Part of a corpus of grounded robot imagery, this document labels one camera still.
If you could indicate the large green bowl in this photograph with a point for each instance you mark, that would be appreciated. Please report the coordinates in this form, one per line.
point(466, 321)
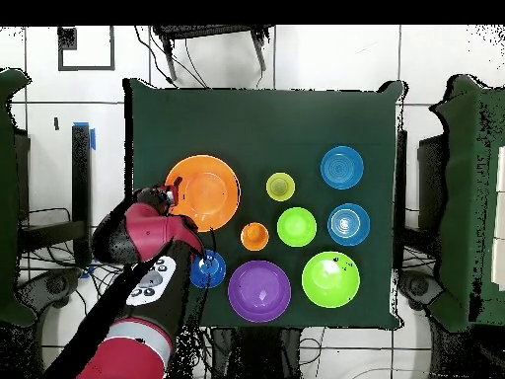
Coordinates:
point(330, 279)

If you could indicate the orange cup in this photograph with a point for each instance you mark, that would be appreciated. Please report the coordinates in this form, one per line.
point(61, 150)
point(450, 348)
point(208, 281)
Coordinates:
point(254, 236)

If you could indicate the black square floor frame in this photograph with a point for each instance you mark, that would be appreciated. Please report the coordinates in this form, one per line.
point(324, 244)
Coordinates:
point(67, 39)

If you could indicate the purple bowl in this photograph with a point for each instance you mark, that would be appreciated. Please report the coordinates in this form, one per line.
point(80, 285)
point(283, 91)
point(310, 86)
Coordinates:
point(259, 291)

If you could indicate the white boxes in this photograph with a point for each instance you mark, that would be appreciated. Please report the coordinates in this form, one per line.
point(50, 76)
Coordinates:
point(500, 221)

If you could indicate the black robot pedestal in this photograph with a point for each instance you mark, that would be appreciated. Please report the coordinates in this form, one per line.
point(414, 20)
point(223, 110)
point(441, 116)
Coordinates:
point(256, 355)

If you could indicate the dark green tablecloth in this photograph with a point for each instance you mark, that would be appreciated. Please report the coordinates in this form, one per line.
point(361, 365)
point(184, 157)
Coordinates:
point(236, 126)

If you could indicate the small green bowl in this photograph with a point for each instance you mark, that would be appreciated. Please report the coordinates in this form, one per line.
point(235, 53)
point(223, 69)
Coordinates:
point(296, 226)

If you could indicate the blue tape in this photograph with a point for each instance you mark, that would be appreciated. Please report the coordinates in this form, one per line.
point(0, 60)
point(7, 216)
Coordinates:
point(93, 139)

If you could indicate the dark blue bowl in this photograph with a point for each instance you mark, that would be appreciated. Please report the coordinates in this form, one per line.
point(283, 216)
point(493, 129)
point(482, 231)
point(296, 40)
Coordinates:
point(215, 274)

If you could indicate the large orange bowl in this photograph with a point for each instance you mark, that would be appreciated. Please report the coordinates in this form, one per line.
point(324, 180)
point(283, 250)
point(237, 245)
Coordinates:
point(209, 193)

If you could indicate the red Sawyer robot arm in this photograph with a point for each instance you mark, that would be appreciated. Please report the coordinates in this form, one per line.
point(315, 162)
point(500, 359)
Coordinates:
point(150, 233)

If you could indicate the light blue bowl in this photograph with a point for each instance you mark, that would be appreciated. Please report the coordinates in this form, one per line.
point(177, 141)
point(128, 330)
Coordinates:
point(341, 167)
point(348, 224)

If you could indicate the green cloth side table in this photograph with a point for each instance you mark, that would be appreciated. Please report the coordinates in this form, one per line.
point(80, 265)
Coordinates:
point(469, 197)
point(8, 197)

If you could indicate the yellow cup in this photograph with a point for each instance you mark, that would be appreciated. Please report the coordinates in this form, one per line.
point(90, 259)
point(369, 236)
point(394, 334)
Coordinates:
point(280, 186)

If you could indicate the black stool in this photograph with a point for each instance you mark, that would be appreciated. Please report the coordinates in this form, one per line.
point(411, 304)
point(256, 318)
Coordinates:
point(213, 30)

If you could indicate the black metal stand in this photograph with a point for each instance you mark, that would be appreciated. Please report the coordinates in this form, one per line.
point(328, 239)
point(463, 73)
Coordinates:
point(81, 189)
point(432, 177)

